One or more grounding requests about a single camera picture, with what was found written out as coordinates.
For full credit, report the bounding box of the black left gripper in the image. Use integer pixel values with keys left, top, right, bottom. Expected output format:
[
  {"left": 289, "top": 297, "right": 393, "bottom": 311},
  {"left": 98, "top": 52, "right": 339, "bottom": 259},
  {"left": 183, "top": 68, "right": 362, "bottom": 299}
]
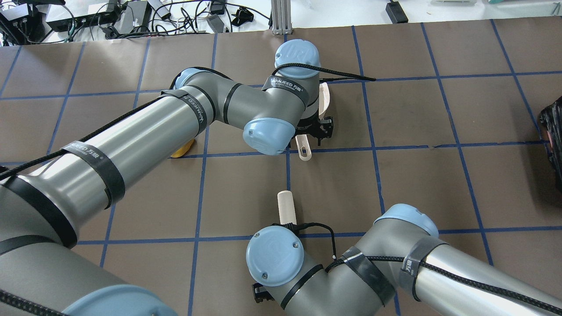
[{"left": 293, "top": 115, "right": 335, "bottom": 146}]

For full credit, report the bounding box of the beige dustpan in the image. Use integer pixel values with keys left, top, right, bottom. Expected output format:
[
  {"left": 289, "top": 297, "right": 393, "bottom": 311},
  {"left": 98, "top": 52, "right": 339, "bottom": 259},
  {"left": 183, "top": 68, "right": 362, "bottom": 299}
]
[{"left": 294, "top": 83, "right": 334, "bottom": 162}]

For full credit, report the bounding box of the beige hand brush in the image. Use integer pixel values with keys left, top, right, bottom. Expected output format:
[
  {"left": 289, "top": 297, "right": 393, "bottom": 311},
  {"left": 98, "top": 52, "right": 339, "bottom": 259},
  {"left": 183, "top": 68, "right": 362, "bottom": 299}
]
[{"left": 277, "top": 190, "right": 297, "bottom": 225}]

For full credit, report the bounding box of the orange bread trash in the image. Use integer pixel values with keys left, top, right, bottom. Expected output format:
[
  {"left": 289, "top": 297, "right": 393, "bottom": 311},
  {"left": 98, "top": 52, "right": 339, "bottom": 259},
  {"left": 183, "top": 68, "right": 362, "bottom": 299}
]
[{"left": 170, "top": 139, "right": 195, "bottom": 158}]

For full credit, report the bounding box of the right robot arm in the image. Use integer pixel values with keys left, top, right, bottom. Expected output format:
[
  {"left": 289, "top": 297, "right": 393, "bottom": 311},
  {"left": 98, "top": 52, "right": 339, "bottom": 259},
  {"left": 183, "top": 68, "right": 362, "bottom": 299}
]
[{"left": 245, "top": 204, "right": 561, "bottom": 316}]

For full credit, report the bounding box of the black lined trash bin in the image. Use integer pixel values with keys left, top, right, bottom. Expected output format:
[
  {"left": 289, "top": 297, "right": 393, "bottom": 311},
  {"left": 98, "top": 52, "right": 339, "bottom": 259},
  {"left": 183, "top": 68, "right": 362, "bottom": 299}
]
[{"left": 538, "top": 97, "right": 562, "bottom": 192}]

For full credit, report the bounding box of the black power adapter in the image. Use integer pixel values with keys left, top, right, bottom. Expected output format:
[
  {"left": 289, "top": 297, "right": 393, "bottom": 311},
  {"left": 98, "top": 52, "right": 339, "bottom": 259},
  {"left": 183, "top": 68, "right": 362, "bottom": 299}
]
[{"left": 385, "top": 0, "right": 409, "bottom": 24}]

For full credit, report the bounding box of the aluminium frame post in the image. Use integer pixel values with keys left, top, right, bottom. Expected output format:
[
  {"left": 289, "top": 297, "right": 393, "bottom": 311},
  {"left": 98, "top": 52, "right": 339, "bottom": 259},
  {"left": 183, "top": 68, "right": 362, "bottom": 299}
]
[{"left": 270, "top": 0, "right": 293, "bottom": 35}]

